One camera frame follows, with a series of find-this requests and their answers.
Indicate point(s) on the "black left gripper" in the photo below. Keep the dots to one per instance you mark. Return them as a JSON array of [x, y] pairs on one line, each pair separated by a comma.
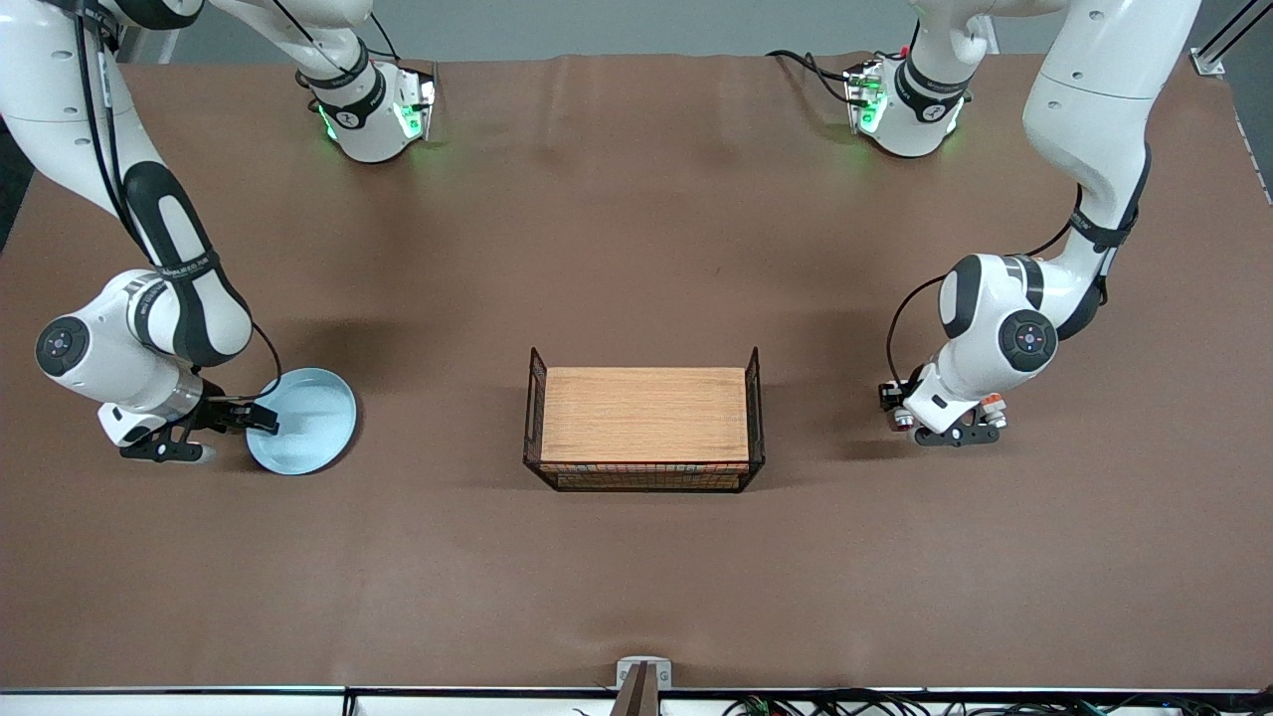
[[888, 396]]

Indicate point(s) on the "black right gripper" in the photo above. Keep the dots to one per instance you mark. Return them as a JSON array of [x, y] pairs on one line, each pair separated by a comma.
[[217, 411]]

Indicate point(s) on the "orange grey switch part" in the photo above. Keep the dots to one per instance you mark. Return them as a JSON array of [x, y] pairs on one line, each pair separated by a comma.
[[903, 422], [993, 402]]

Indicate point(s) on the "light blue round plate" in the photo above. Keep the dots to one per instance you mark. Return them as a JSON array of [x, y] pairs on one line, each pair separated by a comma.
[[313, 423]]

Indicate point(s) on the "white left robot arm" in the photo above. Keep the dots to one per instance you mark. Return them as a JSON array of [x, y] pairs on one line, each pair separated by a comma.
[[995, 338]]

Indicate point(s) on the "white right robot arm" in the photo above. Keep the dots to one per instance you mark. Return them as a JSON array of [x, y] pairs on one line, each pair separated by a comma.
[[149, 328]]

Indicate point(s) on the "wooden board shelf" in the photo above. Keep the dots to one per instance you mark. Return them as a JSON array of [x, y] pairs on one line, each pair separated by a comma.
[[644, 413]]

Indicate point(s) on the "brown table mat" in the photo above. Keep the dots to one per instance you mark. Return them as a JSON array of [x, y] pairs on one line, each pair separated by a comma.
[[636, 577]]

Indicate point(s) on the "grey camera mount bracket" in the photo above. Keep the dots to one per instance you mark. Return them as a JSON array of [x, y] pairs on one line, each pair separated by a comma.
[[643, 681]]

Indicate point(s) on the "aluminium frame post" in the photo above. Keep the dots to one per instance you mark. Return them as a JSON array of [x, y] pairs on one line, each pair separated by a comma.
[[1228, 40]]

